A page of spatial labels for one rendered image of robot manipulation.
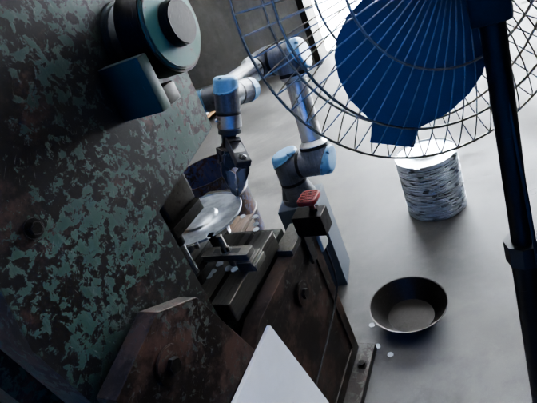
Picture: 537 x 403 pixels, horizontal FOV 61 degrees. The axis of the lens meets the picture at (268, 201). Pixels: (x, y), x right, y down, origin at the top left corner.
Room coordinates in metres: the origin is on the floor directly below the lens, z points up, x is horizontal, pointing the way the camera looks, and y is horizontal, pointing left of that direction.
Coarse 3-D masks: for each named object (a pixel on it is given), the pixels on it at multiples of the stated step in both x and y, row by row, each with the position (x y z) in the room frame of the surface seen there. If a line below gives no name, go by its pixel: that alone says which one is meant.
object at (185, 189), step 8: (184, 176) 1.19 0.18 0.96; (176, 184) 1.16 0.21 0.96; (184, 184) 1.18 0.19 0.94; (176, 192) 1.15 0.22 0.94; (184, 192) 1.17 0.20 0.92; (192, 192) 1.19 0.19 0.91; (168, 200) 1.11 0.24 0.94; (176, 200) 1.13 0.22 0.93; (184, 200) 1.16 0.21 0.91; (168, 208) 1.10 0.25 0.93; (176, 208) 1.12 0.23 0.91; (184, 208) 1.14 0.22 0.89; (168, 216) 1.09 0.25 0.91; (176, 216) 1.11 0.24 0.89
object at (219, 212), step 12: (228, 192) 1.36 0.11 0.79; (204, 204) 1.36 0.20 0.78; (216, 204) 1.33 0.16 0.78; (228, 204) 1.29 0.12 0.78; (240, 204) 1.26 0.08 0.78; (204, 216) 1.27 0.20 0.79; (216, 216) 1.24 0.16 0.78; (228, 216) 1.21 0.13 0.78; (192, 228) 1.22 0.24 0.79; (204, 228) 1.20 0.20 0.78; (216, 228) 1.17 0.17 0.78; (192, 240) 1.16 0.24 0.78; (204, 240) 1.13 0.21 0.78
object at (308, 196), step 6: (306, 192) 1.20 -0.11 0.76; (312, 192) 1.18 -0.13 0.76; (318, 192) 1.17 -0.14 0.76; (300, 198) 1.17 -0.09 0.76; (306, 198) 1.16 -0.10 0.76; (312, 198) 1.15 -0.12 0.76; (318, 198) 1.16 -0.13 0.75; (300, 204) 1.15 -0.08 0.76; (306, 204) 1.14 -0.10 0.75; (312, 204) 1.13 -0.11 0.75
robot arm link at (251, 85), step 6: (246, 78) 1.44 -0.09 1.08; (252, 78) 1.46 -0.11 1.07; (246, 84) 1.40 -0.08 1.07; (252, 84) 1.42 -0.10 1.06; (258, 84) 1.45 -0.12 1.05; (246, 90) 1.38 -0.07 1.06; (252, 90) 1.40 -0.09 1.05; (258, 90) 1.44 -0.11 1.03; (246, 96) 1.38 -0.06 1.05; (252, 96) 1.41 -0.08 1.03; (258, 96) 1.45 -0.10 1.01; (246, 102) 1.41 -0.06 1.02
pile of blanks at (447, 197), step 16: (448, 160) 1.81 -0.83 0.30; (400, 176) 1.94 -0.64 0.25; (416, 176) 1.85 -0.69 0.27; (432, 176) 1.81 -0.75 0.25; (448, 176) 1.81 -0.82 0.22; (416, 192) 1.88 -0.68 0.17; (432, 192) 1.82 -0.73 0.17; (448, 192) 1.81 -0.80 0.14; (464, 192) 1.86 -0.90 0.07; (416, 208) 1.89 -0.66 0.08; (432, 208) 1.84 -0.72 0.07; (448, 208) 1.81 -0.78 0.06
